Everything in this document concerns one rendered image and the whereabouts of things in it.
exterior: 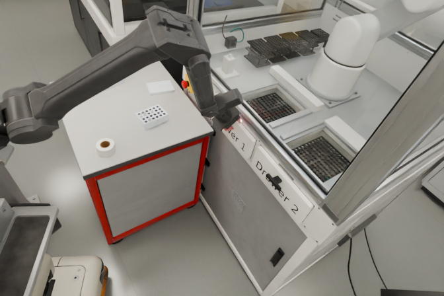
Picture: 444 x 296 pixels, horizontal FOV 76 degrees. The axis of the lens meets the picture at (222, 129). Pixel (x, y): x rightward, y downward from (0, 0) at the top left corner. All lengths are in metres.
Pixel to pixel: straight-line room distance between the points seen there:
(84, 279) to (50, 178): 0.88
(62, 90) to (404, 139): 0.71
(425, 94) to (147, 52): 0.53
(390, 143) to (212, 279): 1.31
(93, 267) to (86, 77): 1.11
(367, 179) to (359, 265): 1.36
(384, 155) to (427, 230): 1.86
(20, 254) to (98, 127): 0.71
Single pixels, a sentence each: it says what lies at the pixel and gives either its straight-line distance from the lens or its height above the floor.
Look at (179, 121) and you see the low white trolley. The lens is 1.35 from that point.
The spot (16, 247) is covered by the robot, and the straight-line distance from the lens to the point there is 0.79.
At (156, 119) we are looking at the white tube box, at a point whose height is 0.80.
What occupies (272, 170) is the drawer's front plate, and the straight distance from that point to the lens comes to 1.06.
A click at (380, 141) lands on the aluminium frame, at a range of 0.77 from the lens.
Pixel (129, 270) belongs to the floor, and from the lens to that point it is 1.81.
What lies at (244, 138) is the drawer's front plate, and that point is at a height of 0.90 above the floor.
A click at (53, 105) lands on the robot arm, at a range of 0.64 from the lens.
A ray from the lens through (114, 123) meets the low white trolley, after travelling 1.36.
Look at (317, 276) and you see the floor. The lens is 1.98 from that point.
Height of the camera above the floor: 1.71
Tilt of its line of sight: 45 degrees down
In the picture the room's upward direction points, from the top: 12 degrees clockwise
